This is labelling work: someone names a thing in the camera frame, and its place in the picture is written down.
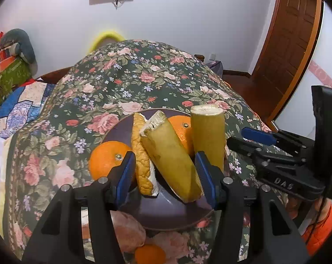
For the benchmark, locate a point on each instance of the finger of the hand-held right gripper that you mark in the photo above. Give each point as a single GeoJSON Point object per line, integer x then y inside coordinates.
{"type": "Point", "coordinates": [256, 134]}
{"type": "Point", "coordinates": [237, 144]}

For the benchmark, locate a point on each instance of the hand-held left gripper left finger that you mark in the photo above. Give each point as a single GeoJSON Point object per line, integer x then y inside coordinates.
{"type": "Point", "coordinates": [126, 173]}

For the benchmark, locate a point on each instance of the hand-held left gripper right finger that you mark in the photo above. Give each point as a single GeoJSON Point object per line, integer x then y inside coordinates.
{"type": "Point", "coordinates": [204, 176]}

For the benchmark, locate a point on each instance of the large peeled pomelo segment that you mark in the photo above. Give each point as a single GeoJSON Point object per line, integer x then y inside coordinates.
{"type": "Point", "coordinates": [142, 165]}

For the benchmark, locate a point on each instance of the large orange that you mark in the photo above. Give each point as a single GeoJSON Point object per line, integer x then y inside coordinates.
{"type": "Point", "coordinates": [108, 162]}
{"type": "Point", "coordinates": [182, 134]}

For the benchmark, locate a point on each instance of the green sugarcane piece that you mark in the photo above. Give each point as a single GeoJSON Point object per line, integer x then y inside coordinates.
{"type": "Point", "coordinates": [168, 156]}
{"type": "Point", "coordinates": [207, 137]}

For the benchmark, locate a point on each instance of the purple plate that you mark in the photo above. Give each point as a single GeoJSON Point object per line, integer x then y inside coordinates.
{"type": "Point", "coordinates": [166, 211]}

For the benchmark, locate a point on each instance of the small peeled pomelo segment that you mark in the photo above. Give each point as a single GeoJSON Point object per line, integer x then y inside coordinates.
{"type": "Point", "coordinates": [127, 231]}

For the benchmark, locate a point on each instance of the grey bag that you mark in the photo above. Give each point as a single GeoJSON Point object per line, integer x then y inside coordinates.
{"type": "Point", "coordinates": [215, 67]}

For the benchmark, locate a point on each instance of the wooden wardrobe with heart stickers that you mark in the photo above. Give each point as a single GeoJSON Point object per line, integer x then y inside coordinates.
{"type": "Point", "coordinates": [319, 60]}

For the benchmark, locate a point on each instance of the small orange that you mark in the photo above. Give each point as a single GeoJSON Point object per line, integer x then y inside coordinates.
{"type": "Point", "coordinates": [150, 255]}

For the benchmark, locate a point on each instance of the floral quilt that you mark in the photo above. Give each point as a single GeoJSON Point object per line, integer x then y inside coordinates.
{"type": "Point", "coordinates": [127, 74]}

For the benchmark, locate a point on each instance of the brown wooden door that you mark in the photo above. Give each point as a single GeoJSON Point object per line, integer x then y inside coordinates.
{"type": "Point", "coordinates": [289, 33]}

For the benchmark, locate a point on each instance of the patchwork quilt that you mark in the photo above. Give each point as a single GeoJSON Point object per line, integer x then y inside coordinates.
{"type": "Point", "coordinates": [20, 107]}

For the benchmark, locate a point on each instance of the green bag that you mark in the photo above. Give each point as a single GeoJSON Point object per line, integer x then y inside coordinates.
{"type": "Point", "coordinates": [12, 74]}

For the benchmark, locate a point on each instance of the orange cardboard box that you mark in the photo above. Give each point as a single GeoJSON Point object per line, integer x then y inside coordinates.
{"type": "Point", "coordinates": [8, 63]}

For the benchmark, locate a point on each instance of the grey plush toy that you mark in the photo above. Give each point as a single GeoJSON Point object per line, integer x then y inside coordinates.
{"type": "Point", "coordinates": [23, 46]}

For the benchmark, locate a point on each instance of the white wall socket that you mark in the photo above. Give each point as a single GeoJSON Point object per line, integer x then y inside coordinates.
{"type": "Point", "coordinates": [212, 56]}

